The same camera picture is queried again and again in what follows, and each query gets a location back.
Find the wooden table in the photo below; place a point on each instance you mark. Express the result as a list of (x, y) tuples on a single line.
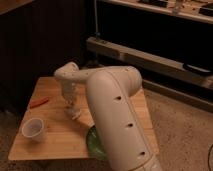
[(64, 138)]

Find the white sponge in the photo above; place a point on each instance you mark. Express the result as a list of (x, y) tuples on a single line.
[(73, 113)]

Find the grey metal rail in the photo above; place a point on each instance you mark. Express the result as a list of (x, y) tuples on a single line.
[(159, 65)]

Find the background shelf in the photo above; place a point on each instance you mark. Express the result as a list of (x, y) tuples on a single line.
[(187, 9)]

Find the green bowl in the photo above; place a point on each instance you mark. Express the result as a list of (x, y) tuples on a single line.
[(94, 146)]

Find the clear plastic cup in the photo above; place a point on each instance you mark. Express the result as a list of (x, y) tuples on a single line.
[(34, 129)]

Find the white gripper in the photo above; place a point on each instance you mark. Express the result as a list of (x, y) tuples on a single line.
[(69, 93)]

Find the orange carrot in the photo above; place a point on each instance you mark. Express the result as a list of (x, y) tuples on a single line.
[(39, 102)]

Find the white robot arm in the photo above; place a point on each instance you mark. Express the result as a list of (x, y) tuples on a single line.
[(108, 93)]

